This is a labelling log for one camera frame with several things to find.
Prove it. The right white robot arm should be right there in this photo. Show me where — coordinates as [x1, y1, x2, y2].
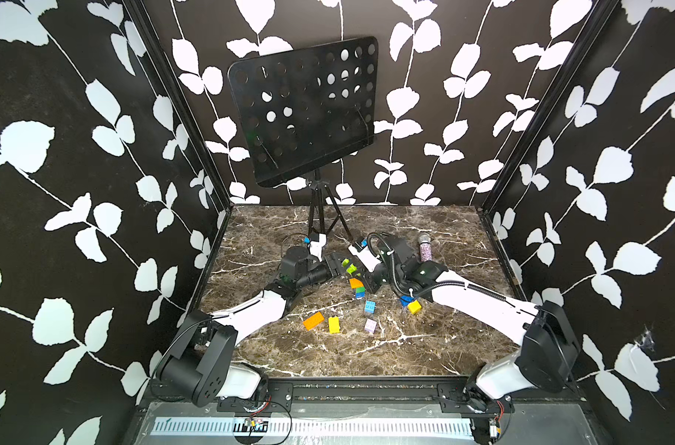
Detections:
[350, 233, 581, 411]

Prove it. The yellow square lego brick right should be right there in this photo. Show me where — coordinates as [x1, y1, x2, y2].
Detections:
[407, 300, 423, 314]

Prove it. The blue lego brick pair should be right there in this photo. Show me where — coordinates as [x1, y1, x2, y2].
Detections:
[400, 296, 414, 307]

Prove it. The purple glitter microphone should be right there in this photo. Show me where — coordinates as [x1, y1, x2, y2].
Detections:
[418, 232, 433, 263]

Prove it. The lilac square lego brick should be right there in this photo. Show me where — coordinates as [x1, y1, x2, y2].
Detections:
[365, 319, 377, 334]

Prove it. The lime green long lego brick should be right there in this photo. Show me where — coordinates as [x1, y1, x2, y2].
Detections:
[341, 257, 361, 277]

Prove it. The orange long lego brick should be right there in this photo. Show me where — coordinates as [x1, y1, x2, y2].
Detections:
[303, 311, 324, 331]
[350, 278, 364, 289]

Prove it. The white slotted cable duct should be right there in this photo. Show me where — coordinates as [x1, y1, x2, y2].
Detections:
[149, 417, 473, 441]

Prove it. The black perforated music stand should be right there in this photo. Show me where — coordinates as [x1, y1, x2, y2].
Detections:
[228, 36, 379, 244]

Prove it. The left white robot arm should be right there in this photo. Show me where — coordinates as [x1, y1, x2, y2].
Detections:
[151, 246, 347, 408]

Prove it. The yellow lego brick left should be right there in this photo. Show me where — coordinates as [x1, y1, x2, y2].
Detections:
[328, 316, 341, 334]

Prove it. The black front mounting rail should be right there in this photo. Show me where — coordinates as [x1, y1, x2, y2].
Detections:
[142, 377, 589, 415]

